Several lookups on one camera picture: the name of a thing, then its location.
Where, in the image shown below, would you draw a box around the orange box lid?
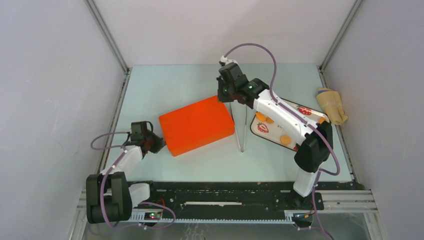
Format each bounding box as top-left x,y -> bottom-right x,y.
158,95 -> 235,157

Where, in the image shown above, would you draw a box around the clear plastic tongs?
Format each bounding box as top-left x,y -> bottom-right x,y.
229,102 -> 248,153

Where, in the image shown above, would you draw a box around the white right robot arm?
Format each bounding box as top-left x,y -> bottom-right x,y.
217,61 -> 334,209

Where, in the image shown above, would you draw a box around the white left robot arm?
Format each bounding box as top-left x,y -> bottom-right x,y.
86,121 -> 166,228

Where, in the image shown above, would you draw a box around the strawberry pattern tray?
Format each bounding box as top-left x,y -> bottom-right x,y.
250,99 -> 331,152

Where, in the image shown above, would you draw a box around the yellow cloth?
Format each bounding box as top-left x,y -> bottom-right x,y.
316,88 -> 348,126

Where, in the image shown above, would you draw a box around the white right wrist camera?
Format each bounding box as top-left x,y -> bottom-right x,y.
218,55 -> 238,67

